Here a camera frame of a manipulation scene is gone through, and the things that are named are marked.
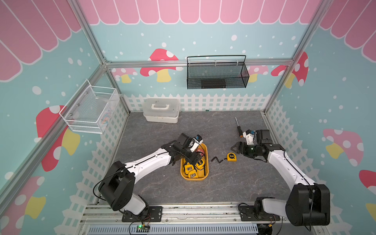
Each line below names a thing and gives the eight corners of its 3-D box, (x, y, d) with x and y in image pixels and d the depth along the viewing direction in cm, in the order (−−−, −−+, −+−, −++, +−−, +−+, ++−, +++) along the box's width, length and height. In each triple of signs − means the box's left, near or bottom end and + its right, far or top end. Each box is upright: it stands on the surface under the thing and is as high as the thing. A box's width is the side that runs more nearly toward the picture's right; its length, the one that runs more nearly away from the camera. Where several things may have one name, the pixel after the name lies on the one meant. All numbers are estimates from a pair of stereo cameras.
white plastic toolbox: (145, 123, 116) (141, 112, 105) (149, 109, 126) (145, 97, 116) (178, 123, 116) (177, 112, 105) (180, 109, 126) (178, 97, 116)
